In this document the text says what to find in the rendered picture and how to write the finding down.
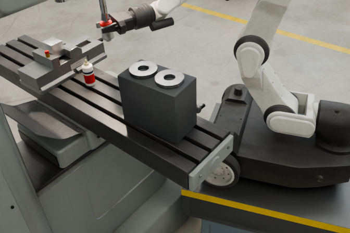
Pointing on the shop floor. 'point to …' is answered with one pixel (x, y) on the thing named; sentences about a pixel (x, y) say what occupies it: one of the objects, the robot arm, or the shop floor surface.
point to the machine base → (158, 212)
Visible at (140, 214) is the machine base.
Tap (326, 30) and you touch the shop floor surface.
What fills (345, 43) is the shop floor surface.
